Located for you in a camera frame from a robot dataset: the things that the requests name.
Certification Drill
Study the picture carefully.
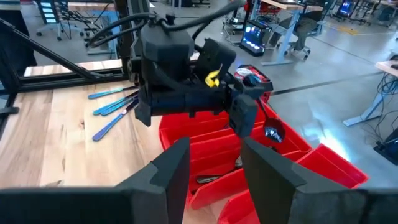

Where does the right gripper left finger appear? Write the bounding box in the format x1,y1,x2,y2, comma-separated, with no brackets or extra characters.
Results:
0,136,191,224

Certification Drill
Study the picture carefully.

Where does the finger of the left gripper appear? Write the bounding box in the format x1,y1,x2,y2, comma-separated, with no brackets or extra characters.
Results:
229,93,259,139
231,77,274,100

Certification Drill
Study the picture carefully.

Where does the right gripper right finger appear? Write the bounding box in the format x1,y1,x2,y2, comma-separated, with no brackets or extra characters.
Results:
241,136,398,224

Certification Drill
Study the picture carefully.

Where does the red black toolbox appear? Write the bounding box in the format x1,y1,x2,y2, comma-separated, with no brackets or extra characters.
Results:
233,64,274,104

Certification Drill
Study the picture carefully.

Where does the yellow clamp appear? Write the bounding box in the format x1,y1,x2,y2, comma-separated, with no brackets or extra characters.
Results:
205,64,223,88

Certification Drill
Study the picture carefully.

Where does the computer case with blue lights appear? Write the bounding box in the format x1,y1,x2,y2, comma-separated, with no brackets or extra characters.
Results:
239,19,274,58

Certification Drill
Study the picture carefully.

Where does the office chair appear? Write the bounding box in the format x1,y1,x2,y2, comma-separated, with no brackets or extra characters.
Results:
284,40,312,62

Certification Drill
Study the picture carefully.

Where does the wooden desk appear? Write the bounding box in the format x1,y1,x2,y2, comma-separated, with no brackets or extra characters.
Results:
259,0,326,67
343,59,398,128

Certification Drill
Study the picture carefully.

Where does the person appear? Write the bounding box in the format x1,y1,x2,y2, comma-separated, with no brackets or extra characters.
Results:
290,14,320,52

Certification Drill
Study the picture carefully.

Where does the black equipment case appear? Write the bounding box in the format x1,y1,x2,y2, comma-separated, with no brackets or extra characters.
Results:
374,127,398,166

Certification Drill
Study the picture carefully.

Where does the rack with lit panels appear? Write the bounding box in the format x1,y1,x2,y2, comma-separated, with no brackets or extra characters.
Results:
36,0,63,25

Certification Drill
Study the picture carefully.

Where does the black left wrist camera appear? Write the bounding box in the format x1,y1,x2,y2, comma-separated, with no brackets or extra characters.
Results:
194,37,237,86

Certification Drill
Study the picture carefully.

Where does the black cable loop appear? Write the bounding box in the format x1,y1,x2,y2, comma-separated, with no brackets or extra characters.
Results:
86,0,247,49

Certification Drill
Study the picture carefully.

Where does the black aluminium table frame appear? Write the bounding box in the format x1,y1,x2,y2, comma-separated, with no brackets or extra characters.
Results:
0,0,137,125

